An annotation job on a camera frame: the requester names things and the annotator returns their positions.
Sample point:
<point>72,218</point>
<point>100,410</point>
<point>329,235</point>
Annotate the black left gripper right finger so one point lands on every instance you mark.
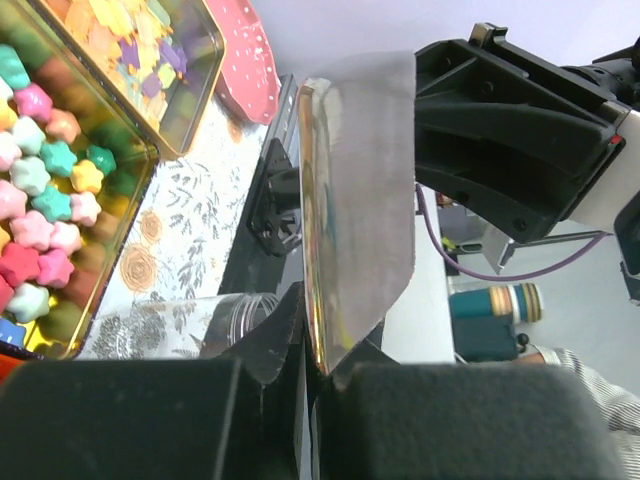
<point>374,418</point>

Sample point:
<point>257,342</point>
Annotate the star candy tin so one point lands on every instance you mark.
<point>74,170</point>

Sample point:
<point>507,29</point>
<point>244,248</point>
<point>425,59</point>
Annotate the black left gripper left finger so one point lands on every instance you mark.
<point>235,416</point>

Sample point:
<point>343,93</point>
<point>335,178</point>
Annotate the clear glass jar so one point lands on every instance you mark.
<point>184,329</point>

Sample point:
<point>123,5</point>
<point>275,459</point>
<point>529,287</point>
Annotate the gold tin of candies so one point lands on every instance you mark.
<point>158,60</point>

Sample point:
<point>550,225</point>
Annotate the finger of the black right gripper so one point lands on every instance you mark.
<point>517,140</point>

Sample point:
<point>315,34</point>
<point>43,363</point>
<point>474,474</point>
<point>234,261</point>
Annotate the metal scoop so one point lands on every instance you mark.
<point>356,126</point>

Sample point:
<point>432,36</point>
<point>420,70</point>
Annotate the pink polka dot plate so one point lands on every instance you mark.
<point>248,85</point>

